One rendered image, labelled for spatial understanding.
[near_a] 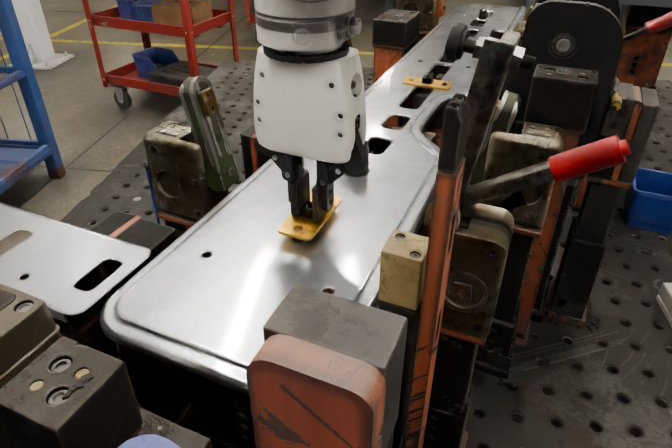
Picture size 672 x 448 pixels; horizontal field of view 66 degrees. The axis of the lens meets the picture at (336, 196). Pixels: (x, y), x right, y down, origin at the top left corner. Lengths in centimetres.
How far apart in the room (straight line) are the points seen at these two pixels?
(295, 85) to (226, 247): 18
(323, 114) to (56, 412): 29
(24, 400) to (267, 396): 19
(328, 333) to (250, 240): 38
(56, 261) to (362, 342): 44
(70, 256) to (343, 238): 27
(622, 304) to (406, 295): 63
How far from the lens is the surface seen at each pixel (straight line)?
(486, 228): 48
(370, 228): 55
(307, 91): 46
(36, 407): 33
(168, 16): 324
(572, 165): 44
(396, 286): 43
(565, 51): 71
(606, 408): 85
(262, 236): 54
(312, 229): 52
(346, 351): 16
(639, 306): 102
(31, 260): 58
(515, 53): 42
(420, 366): 45
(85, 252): 57
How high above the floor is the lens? 132
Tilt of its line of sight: 32 degrees down
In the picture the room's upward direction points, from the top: straight up
